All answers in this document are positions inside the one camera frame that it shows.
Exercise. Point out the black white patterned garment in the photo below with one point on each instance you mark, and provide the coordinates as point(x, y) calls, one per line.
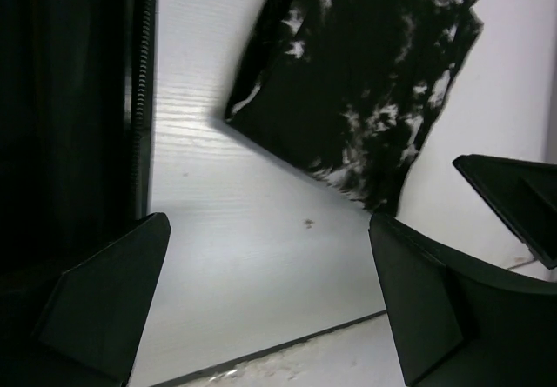
point(347, 91)

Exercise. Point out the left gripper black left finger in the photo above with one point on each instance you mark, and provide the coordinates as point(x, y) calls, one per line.
point(97, 313)

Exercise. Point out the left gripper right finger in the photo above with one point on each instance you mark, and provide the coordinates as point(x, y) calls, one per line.
point(459, 321)

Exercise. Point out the black suitcase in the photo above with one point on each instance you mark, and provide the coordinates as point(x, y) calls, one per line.
point(77, 89)

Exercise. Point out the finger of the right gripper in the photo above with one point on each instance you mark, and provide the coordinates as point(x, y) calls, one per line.
point(522, 194)

